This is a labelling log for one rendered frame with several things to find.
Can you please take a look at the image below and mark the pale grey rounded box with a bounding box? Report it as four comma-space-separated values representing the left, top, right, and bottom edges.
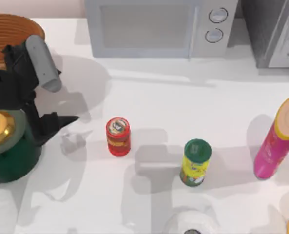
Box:
25, 35, 62, 93

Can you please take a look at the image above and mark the brown wooden basket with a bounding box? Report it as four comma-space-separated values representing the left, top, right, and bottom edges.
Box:
0, 13, 46, 71

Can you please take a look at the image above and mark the green and gold trophy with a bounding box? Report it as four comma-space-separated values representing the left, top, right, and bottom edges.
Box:
0, 109, 43, 184

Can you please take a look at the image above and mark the red can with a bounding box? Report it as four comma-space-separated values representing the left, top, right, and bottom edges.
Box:
106, 117, 132, 157

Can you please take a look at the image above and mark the pale microwave oven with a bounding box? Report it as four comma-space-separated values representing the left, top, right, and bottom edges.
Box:
84, 0, 240, 62

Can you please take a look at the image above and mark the green and yellow can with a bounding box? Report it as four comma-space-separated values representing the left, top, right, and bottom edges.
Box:
179, 138, 212, 188

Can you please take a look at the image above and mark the white bottle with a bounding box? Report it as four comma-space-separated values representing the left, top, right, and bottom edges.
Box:
165, 209, 218, 234

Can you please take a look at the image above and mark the microwave knob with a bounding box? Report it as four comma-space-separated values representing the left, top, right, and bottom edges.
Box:
204, 27, 224, 44
208, 7, 229, 24

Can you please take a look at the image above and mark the pink and yellow tube can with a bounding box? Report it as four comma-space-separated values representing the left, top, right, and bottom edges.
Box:
253, 95, 289, 181

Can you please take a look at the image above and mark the microwave door handle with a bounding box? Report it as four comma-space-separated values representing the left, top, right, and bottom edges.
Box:
187, 5, 199, 62

